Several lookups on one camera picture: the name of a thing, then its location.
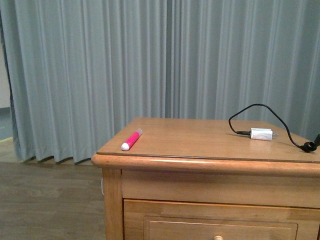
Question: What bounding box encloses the wooden drawer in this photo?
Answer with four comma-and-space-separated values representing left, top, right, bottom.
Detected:
124, 199, 320, 240

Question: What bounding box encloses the wooden nightstand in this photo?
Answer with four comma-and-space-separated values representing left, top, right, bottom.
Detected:
92, 117, 320, 240

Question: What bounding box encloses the pink marker with white cap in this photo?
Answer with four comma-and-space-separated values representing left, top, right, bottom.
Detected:
121, 128, 143, 151

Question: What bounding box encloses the wooden drawer knob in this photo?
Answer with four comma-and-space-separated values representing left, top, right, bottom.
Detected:
213, 235, 224, 240

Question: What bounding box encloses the black charger cable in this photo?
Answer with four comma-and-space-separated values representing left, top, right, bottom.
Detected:
228, 103, 320, 153

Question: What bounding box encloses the grey-blue curtain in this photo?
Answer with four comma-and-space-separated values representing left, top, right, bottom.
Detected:
0, 0, 320, 162

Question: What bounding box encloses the white USB charger plug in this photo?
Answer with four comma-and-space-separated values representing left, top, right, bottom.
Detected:
250, 128, 278, 141

